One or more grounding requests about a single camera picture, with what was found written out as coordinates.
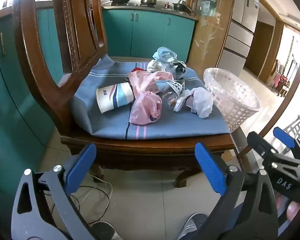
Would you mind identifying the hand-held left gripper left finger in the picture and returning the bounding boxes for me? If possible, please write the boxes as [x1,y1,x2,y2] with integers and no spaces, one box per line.
[11,143,98,240]

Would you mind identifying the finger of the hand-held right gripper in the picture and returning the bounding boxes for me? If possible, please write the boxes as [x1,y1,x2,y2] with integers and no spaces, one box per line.
[273,127,300,159]
[247,131,300,171]

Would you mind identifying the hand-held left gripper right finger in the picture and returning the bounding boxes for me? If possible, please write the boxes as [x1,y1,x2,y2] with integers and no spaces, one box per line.
[194,142,278,240]

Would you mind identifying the white lattice plastic basket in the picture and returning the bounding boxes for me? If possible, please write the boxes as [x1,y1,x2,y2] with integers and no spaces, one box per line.
[203,67,261,133]

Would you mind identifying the smooth white plastic bag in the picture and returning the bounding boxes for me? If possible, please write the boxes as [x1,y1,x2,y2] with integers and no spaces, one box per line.
[187,87,214,119]

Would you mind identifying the striped white paper cup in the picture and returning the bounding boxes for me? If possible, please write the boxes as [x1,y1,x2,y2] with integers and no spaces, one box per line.
[96,82,135,114]

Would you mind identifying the pink plastic bag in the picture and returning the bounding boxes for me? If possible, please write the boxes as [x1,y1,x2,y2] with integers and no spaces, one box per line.
[128,70,175,125]

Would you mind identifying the clear labelled plastic wrapper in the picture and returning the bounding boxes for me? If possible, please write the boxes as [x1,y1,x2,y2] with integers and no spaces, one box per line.
[156,79,190,112]

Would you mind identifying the translucent white bag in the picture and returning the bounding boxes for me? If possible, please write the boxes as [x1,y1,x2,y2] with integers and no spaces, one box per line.
[147,59,167,72]

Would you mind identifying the light blue mask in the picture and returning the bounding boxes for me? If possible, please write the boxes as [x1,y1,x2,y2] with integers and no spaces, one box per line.
[152,47,177,62]

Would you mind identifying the person's right hand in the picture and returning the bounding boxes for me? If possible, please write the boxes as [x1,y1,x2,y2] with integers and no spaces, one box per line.
[275,195,300,221]

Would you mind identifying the red chairs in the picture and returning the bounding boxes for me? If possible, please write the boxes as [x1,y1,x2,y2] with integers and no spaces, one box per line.
[271,60,290,97]

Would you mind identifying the person's right shoe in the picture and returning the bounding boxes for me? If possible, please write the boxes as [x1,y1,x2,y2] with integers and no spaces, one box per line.
[177,212,208,240]

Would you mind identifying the person's shoe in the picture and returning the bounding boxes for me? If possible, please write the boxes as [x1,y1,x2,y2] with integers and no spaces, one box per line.
[90,221,115,240]
[177,212,208,240]

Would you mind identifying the blue striped seat cushion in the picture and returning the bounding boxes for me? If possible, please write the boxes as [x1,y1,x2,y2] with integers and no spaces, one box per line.
[70,55,232,140]

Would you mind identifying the person's left shoe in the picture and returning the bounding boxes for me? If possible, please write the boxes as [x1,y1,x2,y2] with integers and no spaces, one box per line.
[90,221,115,240]

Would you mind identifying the brown wooden door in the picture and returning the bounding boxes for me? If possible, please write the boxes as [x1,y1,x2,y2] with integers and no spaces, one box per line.
[244,20,275,77]

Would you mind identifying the teal side cabinet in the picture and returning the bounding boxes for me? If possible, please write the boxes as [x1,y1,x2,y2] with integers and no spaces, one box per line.
[0,7,63,200]

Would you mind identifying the silver refrigerator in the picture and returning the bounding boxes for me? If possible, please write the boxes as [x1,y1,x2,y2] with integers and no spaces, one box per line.
[216,0,260,70]

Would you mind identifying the carved wooden chair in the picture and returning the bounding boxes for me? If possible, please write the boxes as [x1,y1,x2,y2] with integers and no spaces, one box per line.
[12,0,237,188]

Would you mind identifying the wooden glass sliding door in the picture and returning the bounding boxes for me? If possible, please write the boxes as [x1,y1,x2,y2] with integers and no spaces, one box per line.
[186,0,237,70]

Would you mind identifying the teal kitchen base cabinet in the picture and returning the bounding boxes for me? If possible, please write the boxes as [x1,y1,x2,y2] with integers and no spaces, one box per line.
[102,6,198,60]

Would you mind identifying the black lidded pot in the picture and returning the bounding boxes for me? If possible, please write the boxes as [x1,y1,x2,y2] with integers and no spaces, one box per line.
[172,0,193,13]

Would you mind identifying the white floor cable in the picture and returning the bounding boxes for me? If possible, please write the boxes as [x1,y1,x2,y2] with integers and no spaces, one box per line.
[72,172,115,223]

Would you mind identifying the black floor cable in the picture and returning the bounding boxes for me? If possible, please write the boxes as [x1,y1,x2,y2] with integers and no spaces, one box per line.
[70,185,115,224]

